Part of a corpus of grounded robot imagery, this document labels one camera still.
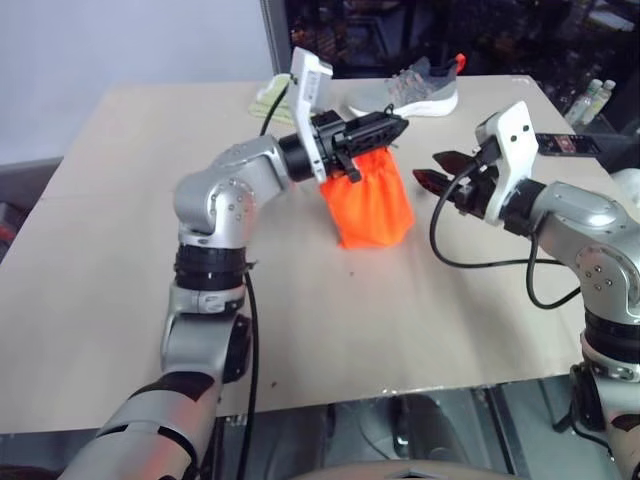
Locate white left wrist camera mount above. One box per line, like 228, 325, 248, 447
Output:
288, 46, 334, 184

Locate orange cloth bag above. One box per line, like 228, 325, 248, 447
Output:
319, 102, 417, 251

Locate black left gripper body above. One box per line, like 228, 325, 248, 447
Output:
311, 111, 364, 184

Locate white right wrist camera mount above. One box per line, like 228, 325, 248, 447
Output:
474, 100, 539, 227

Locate grey sneaker white sole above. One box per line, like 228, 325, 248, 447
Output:
346, 53, 460, 119

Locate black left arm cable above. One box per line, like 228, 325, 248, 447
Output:
234, 73, 298, 480

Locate folded green towel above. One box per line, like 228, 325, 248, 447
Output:
247, 73, 302, 122

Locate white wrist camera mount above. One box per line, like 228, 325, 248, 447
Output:
288, 46, 334, 184
474, 100, 539, 227

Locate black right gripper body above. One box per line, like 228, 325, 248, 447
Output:
451, 158, 502, 220

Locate clear plastic bottle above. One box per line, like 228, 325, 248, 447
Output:
592, 79, 617, 124
564, 78, 605, 126

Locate black smartphone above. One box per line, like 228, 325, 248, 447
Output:
534, 131, 602, 158

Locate grey metal post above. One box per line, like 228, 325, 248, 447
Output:
259, 0, 295, 81

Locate black metal stand frame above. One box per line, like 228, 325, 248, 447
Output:
551, 389, 591, 437

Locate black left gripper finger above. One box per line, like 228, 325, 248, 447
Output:
349, 130, 406, 157
343, 111, 411, 140

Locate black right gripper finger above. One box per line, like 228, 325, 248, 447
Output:
412, 168, 454, 194
432, 150, 475, 176

